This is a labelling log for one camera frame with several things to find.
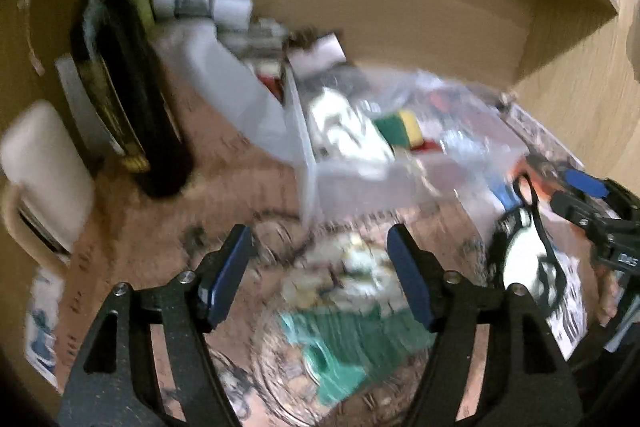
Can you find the grey flat board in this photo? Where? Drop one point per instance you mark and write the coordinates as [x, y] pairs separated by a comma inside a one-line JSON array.
[[80, 107]]

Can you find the white paper roll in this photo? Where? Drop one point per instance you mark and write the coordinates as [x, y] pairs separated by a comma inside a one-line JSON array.
[[231, 9]]

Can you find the yellow green sponge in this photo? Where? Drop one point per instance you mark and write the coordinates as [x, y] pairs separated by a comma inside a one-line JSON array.
[[406, 128]]

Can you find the clear plastic bin lid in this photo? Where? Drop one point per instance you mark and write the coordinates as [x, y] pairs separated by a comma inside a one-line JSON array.
[[227, 82]]

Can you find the person's right hand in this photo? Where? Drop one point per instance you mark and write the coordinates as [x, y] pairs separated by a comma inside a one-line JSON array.
[[608, 299]]

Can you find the clear plastic bag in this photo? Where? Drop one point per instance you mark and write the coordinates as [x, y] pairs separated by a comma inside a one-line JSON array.
[[430, 94]]

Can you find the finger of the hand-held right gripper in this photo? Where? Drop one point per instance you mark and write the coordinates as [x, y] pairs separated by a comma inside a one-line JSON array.
[[586, 184], [575, 208]]

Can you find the green knitted cloth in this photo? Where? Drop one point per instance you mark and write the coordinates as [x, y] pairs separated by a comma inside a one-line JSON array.
[[345, 349]]

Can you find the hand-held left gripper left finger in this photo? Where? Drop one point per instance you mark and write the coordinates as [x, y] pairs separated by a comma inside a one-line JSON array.
[[229, 279]]

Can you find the printed paper sheet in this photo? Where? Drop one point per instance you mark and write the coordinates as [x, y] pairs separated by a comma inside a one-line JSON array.
[[44, 324]]

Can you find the white floral cloth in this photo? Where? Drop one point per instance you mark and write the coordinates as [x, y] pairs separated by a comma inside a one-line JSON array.
[[345, 274]]

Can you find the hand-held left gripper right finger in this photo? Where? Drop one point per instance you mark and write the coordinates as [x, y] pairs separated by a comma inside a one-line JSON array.
[[411, 279]]

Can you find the dark glass wine bottle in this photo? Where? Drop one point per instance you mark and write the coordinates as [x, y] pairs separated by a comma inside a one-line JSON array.
[[127, 82]]

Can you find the black and white soft pouch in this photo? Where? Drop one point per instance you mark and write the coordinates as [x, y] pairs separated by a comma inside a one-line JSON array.
[[525, 257]]

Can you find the clear plastic storage bin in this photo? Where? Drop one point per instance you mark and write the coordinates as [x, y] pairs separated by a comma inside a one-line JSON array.
[[395, 152]]

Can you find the orange and black item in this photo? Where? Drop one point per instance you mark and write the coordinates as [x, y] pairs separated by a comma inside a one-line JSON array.
[[542, 177]]

